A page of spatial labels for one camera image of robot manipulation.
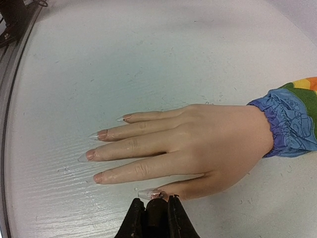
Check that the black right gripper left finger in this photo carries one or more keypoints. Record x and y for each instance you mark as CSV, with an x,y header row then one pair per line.
x,y
132,225

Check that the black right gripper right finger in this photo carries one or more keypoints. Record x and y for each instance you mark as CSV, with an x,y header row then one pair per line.
x,y
179,223

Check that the black nail polish brush cap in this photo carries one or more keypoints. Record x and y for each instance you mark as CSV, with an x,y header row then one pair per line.
x,y
157,218

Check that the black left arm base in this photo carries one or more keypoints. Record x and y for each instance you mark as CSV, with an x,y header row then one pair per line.
x,y
17,15

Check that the mannequin hand with clear nails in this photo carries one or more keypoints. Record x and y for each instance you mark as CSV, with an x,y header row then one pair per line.
x,y
216,145

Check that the rainbow striped jacket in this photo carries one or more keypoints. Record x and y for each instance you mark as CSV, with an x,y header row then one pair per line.
x,y
291,111

